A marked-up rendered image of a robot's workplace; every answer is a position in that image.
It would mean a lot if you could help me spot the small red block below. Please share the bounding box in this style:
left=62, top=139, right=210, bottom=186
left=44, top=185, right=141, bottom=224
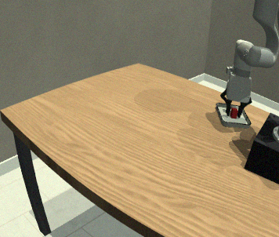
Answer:
left=230, top=108, right=238, bottom=119

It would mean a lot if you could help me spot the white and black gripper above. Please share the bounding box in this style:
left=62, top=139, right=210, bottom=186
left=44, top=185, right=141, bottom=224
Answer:
left=220, top=72, right=252, bottom=118

